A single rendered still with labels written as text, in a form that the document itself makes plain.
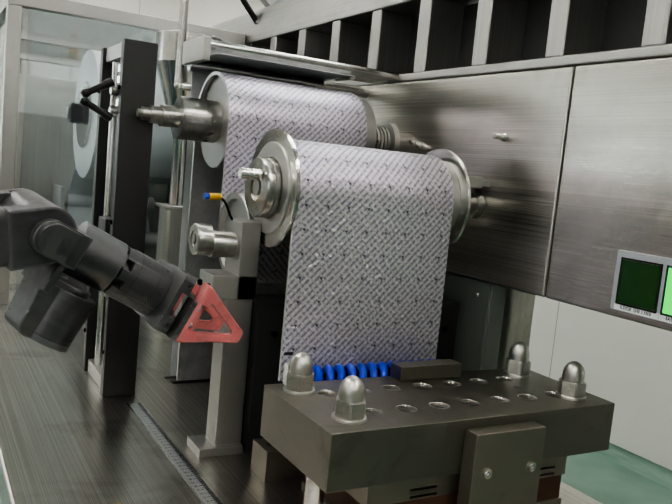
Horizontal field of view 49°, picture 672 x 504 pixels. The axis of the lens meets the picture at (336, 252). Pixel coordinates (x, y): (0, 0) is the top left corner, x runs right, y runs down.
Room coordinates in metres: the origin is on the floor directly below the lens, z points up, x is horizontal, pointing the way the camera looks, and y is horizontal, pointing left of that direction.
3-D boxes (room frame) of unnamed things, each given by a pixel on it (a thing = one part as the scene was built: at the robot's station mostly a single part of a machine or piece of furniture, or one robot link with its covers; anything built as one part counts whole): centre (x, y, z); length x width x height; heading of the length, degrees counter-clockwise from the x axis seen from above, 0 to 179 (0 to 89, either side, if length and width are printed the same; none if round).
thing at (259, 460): (0.93, -0.05, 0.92); 0.28 x 0.04 x 0.04; 120
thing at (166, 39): (1.60, 0.35, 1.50); 0.14 x 0.14 x 0.06
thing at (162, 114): (1.10, 0.28, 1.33); 0.06 x 0.03 x 0.03; 120
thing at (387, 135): (1.28, -0.04, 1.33); 0.07 x 0.07 x 0.07; 30
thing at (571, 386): (0.89, -0.31, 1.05); 0.04 x 0.04 x 0.04
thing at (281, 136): (0.92, 0.09, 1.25); 0.15 x 0.01 x 0.15; 30
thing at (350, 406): (0.73, -0.03, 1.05); 0.04 x 0.04 x 0.04
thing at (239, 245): (0.93, 0.14, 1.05); 0.06 x 0.05 x 0.31; 120
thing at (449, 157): (1.05, -0.13, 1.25); 0.15 x 0.01 x 0.15; 30
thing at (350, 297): (0.93, -0.05, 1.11); 0.23 x 0.01 x 0.18; 120
